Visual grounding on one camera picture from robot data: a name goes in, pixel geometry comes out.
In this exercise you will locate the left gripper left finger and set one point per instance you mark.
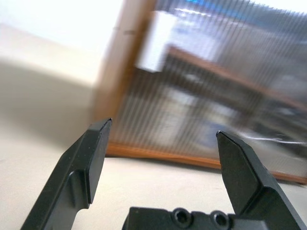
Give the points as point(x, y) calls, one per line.
point(72, 172)

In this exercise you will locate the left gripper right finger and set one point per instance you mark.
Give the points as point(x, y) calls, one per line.
point(249, 182)

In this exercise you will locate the ribbed clear sliding door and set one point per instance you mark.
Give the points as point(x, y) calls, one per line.
point(239, 48)

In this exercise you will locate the wooden cabinet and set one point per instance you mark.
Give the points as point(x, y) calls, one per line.
point(120, 72)

